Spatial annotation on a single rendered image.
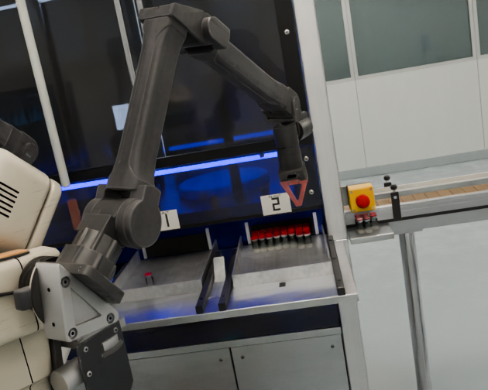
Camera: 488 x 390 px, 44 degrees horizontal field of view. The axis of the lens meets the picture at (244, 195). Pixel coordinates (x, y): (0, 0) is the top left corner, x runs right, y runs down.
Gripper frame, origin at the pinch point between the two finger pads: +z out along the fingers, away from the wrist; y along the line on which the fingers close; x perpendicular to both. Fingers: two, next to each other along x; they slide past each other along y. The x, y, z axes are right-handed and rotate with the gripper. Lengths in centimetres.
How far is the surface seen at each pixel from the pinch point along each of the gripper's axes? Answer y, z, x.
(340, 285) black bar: -12.1, 18.3, -6.6
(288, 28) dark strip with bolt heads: 29, -42, -5
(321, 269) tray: 0.9, 18.9, -2.6
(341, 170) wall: 485, 112, -33
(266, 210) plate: 27.0, 8.6, 10.6
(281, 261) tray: 14.7, 20.5, 8.2
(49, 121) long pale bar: 21, -30, 65
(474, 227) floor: 273, 118, -109
